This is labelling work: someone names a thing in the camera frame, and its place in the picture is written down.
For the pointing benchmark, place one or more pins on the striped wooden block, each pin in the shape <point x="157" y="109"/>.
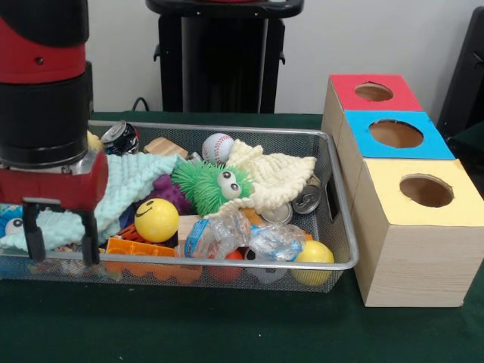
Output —
<point x="162" y="147"/>

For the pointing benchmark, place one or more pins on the green spiky toy with eyes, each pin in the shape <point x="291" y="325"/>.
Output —
<point x="204" y="185"/>

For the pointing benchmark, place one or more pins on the yellow smiley ball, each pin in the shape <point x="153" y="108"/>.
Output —
<point x="157" y="223"/>

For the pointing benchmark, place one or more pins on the plain yellow ball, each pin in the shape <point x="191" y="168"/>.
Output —
<point x="314" y="253"/>

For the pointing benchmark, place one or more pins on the cream knitted cloth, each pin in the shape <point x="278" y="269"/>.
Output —
<point x="280" y="166"/>

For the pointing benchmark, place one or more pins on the black upright panel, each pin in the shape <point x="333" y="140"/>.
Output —
<point x="465" y="75"/>

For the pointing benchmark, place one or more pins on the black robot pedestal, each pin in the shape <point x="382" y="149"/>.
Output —
<point x="211" y="75"/>

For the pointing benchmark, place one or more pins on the mint knitted cloth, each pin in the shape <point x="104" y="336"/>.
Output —
<point x="128" y="177"/>

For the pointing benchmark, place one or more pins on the white baseball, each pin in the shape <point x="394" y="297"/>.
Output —
<point x="217" y="147"/>

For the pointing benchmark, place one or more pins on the orange plastic toy block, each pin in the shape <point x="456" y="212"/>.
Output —
<point x="140" y="247"/>

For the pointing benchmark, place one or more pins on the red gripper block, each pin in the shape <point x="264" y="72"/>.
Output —
<point x="56" y="187"/>

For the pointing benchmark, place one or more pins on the crushed clear plastic bottle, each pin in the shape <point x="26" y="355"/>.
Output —
<point x="211" y="236"/>

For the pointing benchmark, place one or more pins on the wooden three-hole box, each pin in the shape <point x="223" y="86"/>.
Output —
<point x="416" y="264"/>

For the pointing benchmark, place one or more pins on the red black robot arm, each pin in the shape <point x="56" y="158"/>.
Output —
<point x="41" y="94"/>

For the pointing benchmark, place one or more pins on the silver mesh bin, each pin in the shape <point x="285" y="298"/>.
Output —
<point x="227" y="272"/>

